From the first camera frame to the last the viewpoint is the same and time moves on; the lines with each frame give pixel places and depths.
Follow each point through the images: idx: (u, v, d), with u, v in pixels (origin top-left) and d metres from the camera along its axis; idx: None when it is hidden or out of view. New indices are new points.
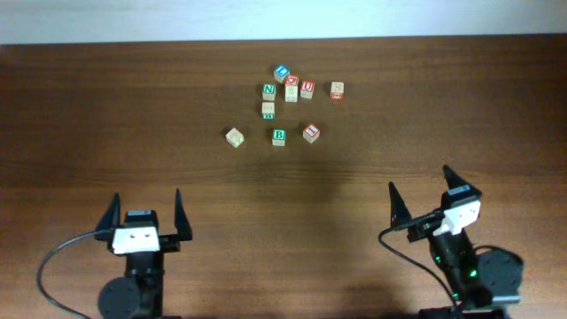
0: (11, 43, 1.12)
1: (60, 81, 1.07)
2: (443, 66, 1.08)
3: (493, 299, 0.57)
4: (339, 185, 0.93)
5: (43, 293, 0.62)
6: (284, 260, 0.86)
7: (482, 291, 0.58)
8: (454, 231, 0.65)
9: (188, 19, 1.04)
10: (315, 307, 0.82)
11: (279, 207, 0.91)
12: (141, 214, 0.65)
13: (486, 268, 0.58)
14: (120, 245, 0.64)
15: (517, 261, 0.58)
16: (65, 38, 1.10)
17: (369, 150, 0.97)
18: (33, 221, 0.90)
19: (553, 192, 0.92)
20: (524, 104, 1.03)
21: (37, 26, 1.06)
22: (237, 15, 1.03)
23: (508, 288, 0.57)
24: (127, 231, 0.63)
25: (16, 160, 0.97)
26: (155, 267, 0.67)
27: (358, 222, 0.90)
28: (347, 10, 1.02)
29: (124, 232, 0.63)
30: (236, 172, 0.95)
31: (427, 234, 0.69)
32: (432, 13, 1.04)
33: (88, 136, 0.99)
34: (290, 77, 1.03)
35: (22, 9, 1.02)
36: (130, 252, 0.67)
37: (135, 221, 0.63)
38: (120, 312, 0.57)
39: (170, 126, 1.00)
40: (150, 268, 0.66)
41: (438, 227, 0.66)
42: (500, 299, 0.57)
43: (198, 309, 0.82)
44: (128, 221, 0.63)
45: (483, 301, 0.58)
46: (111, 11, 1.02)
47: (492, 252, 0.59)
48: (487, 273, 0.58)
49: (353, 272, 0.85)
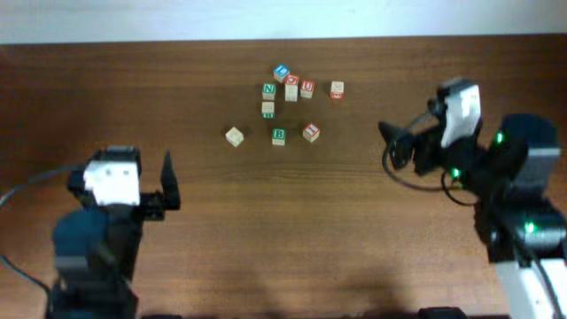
0: (11, 43, 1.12)
1: (60, 80, 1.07)
2: (443, 65, 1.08)
3: (531, 153, 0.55)
4: (339, 184, 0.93)
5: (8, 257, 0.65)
6: (284, 259, 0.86)
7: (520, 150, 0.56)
8: (466, 116, 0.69)
9: (188, 19, 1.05)
10: (315, 307, 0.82)
11: (279, 206, 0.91)
12: (122, 152, 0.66)
13: (515, 128, 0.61)
14: (97, 188, 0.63)
15: (551, 140, 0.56)
16: (66, 38, 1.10)
17: (369, 149, 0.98)
18: (33, 221, 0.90)
19: None
20: (524, 103, 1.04)
21: (39, 25, 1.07)
22: (237, 14, 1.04)
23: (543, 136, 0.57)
24: (104, 167, 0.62)
25: (16, 160, 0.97)
26: (133, 221, 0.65)
27: (357, 221, 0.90)
28: (346, 9, 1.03)
29: (100, 168, 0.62)
30: (236, 171, 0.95)
31: (434, 147, 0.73)
32: (430, 13, 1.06)
33: (88, 136, 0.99)
34: (290, 76, 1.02)
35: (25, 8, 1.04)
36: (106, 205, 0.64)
37: (115, 159, 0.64)
38: (80, 239, 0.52)
39: (170, 125, 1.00)
40: (127, 218, 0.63)
41: (445, 133, 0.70)
42: (537, 153, 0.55)
43: (198, 309, 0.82)
44: (112, 159, 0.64)
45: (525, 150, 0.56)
46: (112, 11, 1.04)
47: (522, 142, 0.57)
48: (515, 129, 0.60)
49: (353, 271, 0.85)
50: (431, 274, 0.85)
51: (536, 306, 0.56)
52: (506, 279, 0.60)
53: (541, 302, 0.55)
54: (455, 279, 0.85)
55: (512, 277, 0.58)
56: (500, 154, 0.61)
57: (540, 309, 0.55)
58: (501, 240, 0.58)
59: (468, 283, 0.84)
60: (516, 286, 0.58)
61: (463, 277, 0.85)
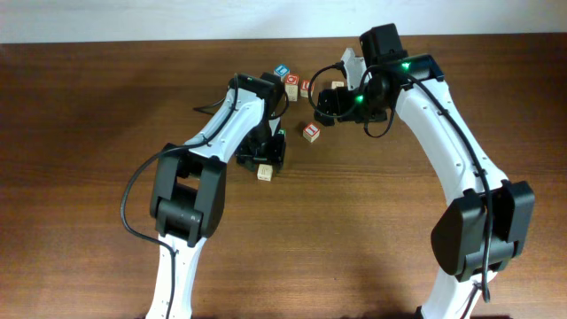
0: (13, 43, 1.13)
1: (60, 80, 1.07)
2: (443, 65, 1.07)
3: (376, 35, 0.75)
4: (340, 184, 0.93)
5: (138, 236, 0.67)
6: (284, 259, 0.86)
7: (370, 36, 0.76)
8: (348, 55, 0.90)
9: (188, 19, 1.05)
10: (315, 307, 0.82)
11: (279, 206, 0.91)
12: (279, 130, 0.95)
13: (373, 35, 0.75)
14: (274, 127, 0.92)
15: (388, 25, 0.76)
16: (65, 36, 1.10)
17: (369, 149, 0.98)
18: (33, 221, 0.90)
19: (552, 191, 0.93)
20: (524, 103, 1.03)
21: (38, 24, 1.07)
22: (237, 14, 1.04)
23: (386, 31, 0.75)
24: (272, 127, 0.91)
25: (17, 159, 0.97)
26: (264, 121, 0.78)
27: (358, 221, 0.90)
28: (347, 9, 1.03)
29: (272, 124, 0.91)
30: (236, 172, 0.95)
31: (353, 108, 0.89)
32: (429, 13, 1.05)
33: (87, 136, 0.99)
34: (290, 76, 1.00)
35: (19, 8, 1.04)
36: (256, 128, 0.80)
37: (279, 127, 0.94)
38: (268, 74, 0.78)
39: (170, 125, 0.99)
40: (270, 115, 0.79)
41: (353, 66, 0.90)
42: (377, 35, 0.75)
43: (198, 309, 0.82)
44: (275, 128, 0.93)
45: (376, 35, 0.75)
46: (111, 10, 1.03)
47: (360, 37, 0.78)
48: (378, 30, 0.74)
49: (353, 272, 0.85)
50: (431, 275, 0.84)
51: (437, 113, 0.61)
52: (406, 113, 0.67)
53: (436, 108, 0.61)
54: None
55: (401, 101, 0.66)
56: (374, 47, 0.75)
57: (428, 113, 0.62)
58: (391, 87, 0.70)
59: None
60: (419, 124, 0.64)
61: None
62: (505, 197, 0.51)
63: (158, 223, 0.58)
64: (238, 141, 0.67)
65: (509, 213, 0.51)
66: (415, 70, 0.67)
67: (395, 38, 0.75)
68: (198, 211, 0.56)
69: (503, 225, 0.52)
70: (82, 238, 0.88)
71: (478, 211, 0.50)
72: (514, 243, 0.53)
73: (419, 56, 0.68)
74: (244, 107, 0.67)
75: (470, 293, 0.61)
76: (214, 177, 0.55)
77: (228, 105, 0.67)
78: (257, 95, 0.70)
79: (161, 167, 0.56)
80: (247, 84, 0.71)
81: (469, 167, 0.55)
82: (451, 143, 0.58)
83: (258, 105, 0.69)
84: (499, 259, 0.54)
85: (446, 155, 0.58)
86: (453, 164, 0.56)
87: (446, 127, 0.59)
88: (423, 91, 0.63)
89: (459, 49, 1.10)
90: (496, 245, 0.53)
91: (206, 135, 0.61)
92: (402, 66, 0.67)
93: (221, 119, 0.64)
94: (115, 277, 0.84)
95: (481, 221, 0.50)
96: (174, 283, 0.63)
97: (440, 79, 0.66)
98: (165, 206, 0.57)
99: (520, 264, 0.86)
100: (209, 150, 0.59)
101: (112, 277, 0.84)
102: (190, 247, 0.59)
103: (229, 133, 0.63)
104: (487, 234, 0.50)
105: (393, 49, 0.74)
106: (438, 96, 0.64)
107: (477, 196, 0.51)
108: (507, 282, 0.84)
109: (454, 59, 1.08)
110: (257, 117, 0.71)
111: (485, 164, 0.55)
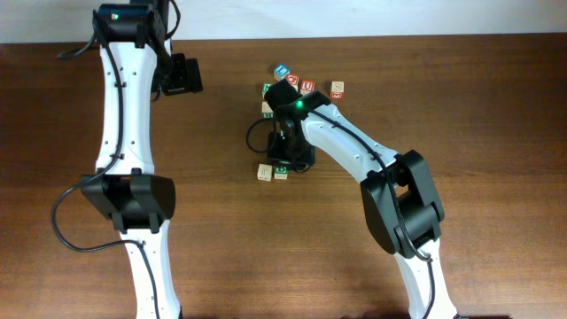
0: (10, 42, 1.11)
1: (60, 79, 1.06)
2: (444, 65, 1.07)
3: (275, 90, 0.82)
4: (338, 183, 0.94)
5: (77, 249, 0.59)
6: (284, 259, 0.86)
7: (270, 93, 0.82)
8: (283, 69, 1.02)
9: (188, 19, 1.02)
10: (315, 307, 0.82)
11: (279, 206, 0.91)
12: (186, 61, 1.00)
13: (274, 90, 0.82)
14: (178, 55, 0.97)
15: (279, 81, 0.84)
16: (61, 36, 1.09)
17: None
18: (33, 221, 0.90)
19: (551, 190, 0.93)
20: (525, 104, 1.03)
21: (32, 23, 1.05)
22: (236, 14, 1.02)
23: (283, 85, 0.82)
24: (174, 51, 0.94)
25: (17, 160, 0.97)
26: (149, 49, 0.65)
27: (357, 221, 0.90)
28: (347, 9, 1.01)
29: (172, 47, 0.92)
30: (236, 172, 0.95)
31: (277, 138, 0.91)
32: (430, 13, 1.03)
33: (87, 136, 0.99)
34: (290, 76, 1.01)
35: (12, 8, 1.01)
36: (162, 72, 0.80)
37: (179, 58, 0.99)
38: (135, 12, 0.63)
39: (170, 126, 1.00)
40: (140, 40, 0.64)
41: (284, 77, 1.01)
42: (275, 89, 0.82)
43: (198, 309, 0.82)
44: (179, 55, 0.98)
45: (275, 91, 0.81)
46: None
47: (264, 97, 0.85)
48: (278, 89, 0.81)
49: (353, 272, 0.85)
50: None
51: (330, 127, 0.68)
52: (310, 138, 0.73)
53: (328, 123, 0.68)
54: (454, 279, 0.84)
55: (303, 128, 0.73)
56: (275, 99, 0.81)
57: (324, 132, 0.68)
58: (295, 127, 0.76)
59: (467, 283, 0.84)
60: (322, 142, 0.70)
61: (463, 278, 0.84)
62: (405, 170, 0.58)
63: (118, 228, 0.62)
64: (149, 119, 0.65)
65: (412, 181, 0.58)
66: (310, 105, 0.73)
67: (287, 84, 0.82)
68: (143, 206, 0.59)
69: (416, 195, 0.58)
70: (82, 238, 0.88)
71: (382, 189, 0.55)
72: (431, 206, 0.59)
73: (310, 94, 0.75)
74: (128, 78, 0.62)
75: (429, 269, 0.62)
76: (146, 188, 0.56)
77: (111, 82, 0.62)
78: (136, 45, 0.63)
79: (91, 198, 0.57)
80: (119, 23, 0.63)
81: (367, 156, 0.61)
82: (349, 147, 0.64)
83: (142, 66, 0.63)
84: (423, 225, 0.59)
85: (348, 158, 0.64)
86: (353, 157, 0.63)
87: (339, 136, 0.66)
88: (315, 115, 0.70)
89: (459, 49, 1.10)
90: (415, 214, 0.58)
91: (112, 149, 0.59)
92: (297, 105, 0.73)
93: (117, 115, 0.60)
94: (115, 277, 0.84)
95: (388, 196, 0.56)
96: (151, 274, 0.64)
97: (327, 100, 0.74)
98: (117, 215, 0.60)
99: (521, 264, 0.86)
100: (124, 164, 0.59)
101: (112, 277, 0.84)
102: (153, 233, 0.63)
103: (137, 123, 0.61)
104: (396, 204, 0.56)
105: (290, 93, 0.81)
106: (328, 113, 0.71)
107: (378, 175, 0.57)
108: (507, 282, 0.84)
109: (454, 59, 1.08)
110: (151, 61, 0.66)
111: (379, 149, 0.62)
